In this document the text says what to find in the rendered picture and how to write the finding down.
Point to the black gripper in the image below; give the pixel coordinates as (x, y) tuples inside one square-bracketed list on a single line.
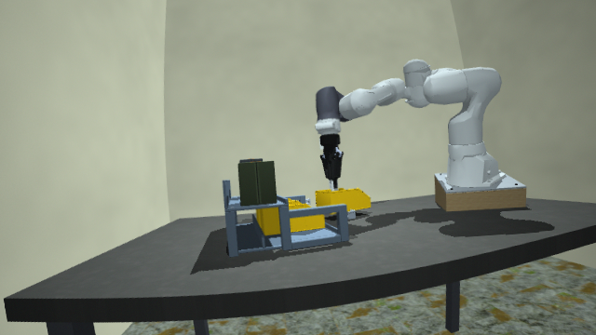
[(331, 159)]

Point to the light blue metal shelf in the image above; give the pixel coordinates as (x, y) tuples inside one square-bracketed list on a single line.
[(247, 237)]

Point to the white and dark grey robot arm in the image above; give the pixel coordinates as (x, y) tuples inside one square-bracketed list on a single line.
[(469, 165)]

